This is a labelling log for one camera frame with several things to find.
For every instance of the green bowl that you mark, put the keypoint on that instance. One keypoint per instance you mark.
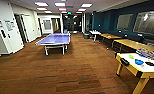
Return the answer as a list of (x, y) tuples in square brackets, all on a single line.
[(131, 57)]

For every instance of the blue bowl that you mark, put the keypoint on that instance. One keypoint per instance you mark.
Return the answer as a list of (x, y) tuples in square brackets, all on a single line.
[(138, 62)]

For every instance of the brown hallway door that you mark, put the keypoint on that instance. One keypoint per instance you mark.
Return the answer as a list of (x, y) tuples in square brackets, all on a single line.
[(55, 25)]

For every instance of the blue ping pong table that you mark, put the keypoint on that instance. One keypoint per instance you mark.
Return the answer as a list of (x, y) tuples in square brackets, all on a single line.
[(54, 40)]

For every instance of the small white-top table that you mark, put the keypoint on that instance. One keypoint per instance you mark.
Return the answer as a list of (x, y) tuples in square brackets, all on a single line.
[(139, 68)]

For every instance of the framed glass wall panel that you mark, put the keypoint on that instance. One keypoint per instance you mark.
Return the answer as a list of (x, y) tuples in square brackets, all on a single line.
[(47, 25)]

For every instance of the rectangular ceiling light panel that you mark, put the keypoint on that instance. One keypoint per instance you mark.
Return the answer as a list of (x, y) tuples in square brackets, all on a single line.
[(41, 4), (60, 4), (42, 8), (82, 9), (86, 5), (62, 9)]

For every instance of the dark grey bin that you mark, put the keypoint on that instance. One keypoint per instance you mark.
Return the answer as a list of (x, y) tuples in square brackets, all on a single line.
[(86, 35)]

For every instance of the dark glass double door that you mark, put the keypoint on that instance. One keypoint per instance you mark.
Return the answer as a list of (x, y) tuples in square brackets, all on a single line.
[(72, 22)]

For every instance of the dark wall window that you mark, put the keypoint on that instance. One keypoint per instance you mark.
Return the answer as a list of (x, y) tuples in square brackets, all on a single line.
[(124, 21), (147, 21)]

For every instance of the white hallway door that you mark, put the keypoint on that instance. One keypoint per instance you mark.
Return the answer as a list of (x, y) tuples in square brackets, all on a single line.
[(28, 28)]

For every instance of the small white table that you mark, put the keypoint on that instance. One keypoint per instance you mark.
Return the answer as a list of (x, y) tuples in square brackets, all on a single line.
[(94, 32)]

